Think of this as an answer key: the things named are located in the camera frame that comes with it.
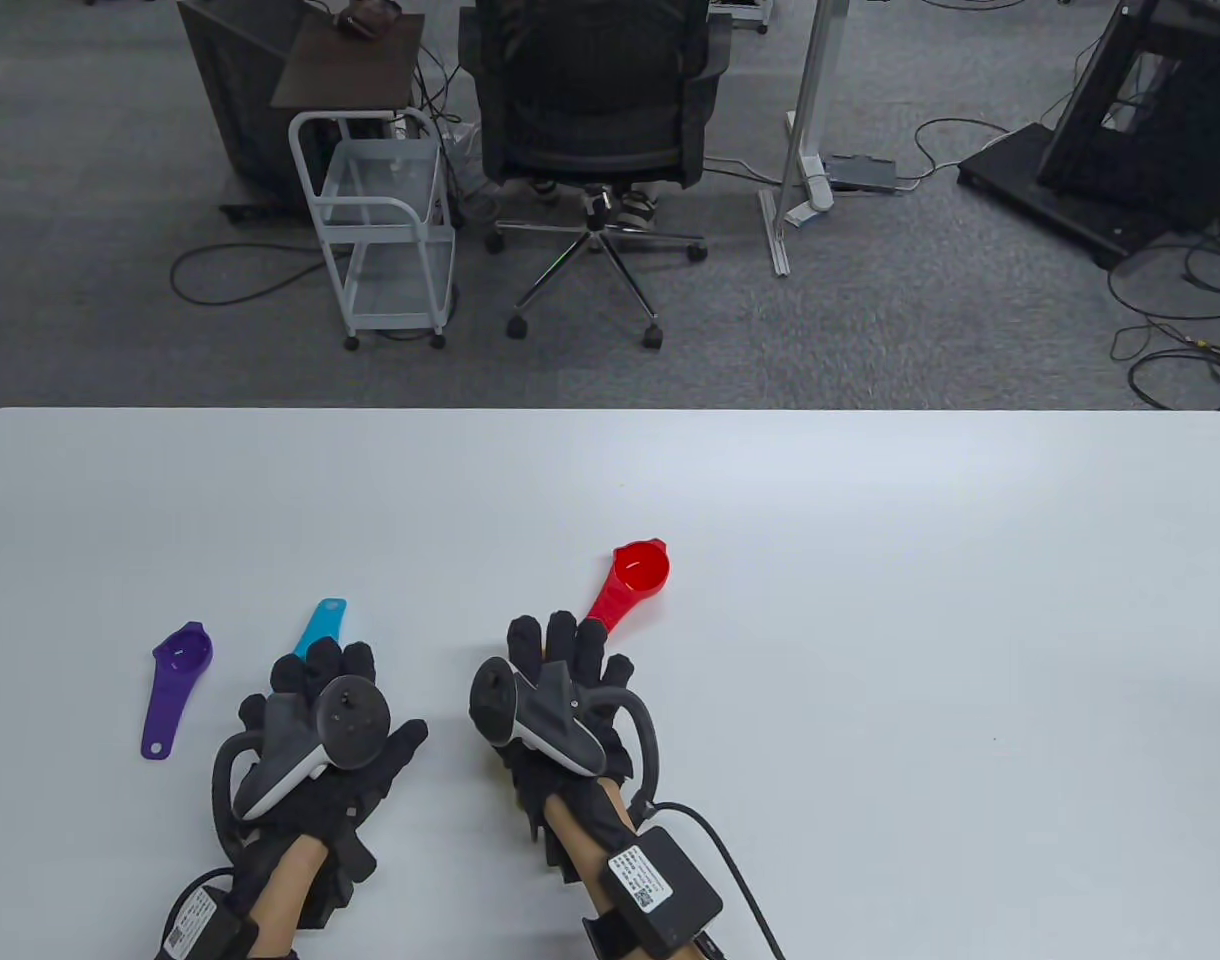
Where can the grey right hand controller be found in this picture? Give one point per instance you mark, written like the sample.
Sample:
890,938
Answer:
490,700

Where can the black left wrist sensor box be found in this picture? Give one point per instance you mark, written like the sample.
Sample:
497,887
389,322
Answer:
205,925

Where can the grey left hand controller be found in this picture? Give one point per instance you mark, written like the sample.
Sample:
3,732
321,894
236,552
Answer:
355,720

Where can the small brown side table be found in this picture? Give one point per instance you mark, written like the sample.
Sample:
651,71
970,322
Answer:
350,70

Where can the person's right hand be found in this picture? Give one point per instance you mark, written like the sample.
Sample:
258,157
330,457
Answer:
560,640

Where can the white metal desk leg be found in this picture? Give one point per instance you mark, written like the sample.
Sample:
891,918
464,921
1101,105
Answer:
805,100

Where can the purple plastic measuring cup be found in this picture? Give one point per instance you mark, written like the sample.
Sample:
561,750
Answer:
180,660

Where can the red plastic measuring cup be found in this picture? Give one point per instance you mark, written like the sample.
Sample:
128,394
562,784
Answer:
642,570

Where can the grey hand controller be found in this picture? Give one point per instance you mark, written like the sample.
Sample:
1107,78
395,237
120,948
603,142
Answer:
355,720
490,700

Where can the person's left forearm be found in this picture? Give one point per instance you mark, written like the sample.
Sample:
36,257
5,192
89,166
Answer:
280,895

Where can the black wrist sensor box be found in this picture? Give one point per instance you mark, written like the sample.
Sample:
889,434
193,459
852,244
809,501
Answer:
205,925
660,880

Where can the person's right forearm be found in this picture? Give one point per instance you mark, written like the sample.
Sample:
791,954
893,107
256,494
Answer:
570,830

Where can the black mesh office chair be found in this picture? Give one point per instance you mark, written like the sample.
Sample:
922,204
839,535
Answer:
590,100

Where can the white rolling cart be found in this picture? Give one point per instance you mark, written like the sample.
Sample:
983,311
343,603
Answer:
385,300

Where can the light blue plastic measuring cup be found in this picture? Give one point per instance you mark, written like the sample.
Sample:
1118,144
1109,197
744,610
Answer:
325,620

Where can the person's left hand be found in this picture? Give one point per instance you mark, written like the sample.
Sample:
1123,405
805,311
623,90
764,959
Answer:
325,665

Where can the black cabinet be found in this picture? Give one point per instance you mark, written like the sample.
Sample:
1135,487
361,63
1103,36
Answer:
240,100

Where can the black right wrist sensor box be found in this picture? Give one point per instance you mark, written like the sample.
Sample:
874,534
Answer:
660,880

